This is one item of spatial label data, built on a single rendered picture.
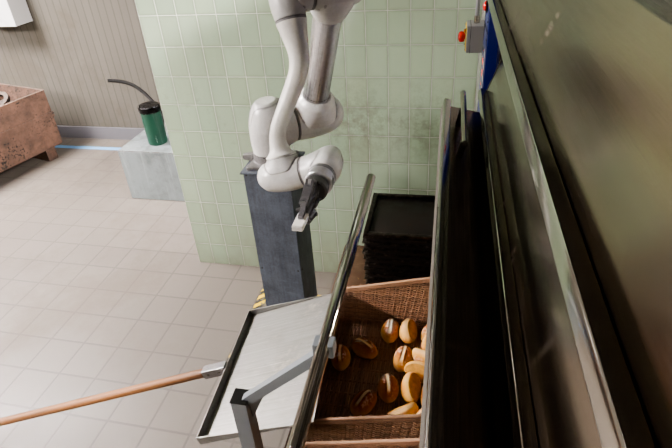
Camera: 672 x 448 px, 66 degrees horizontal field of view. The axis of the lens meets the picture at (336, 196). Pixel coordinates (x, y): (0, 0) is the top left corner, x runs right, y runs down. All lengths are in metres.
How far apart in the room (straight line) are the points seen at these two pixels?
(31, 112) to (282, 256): 3.33
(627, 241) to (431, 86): 2.12
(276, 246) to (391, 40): 1.05
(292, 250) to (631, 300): 2.00
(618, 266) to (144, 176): 3.88
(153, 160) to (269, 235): 1.88
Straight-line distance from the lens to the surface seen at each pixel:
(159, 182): 4.09
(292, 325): 1.84
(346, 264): 1.29
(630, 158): 0.44
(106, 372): 2.91
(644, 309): 0.37
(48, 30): 5.43
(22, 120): 5.14
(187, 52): 2.73
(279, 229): 2.25
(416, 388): 1.72
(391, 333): 1.87
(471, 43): 2.06
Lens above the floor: 1.98
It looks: 31 degrees down
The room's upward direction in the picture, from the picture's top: 4 degrees counter-clockwise
